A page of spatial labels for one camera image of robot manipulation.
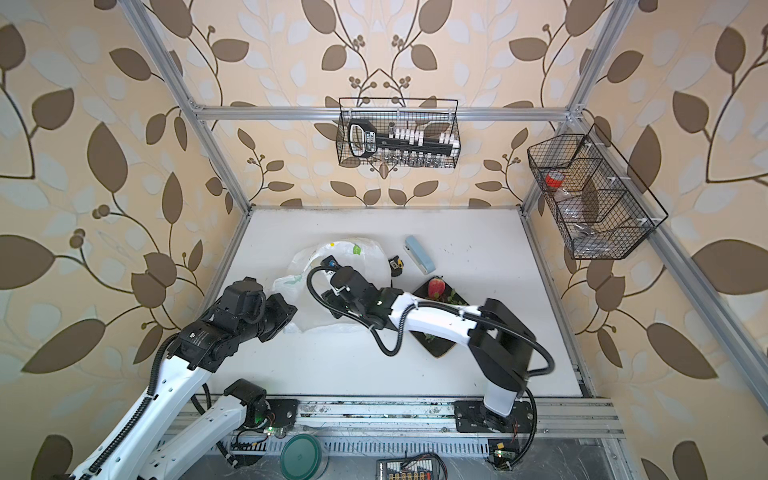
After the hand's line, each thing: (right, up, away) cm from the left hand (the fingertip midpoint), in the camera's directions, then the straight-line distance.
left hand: (302, 305), depth 74 cm
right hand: (+6, +2, +7) cm, 9 cm away
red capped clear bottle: (+71, +34, +15) cm, 80 cm away
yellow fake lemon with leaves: (+42, -2, +18) cm, 46 cm away
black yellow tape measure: (+24, +7, +27) cm, 36 cm away
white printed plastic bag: (+15, +12, +9) cm, 21 cm away
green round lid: (+5, -28, -13) cm, 31 cm away
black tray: (+35, -14, +11) cm, 39 cm away
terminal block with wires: (+30, -35, -7) cm, 47 cm away
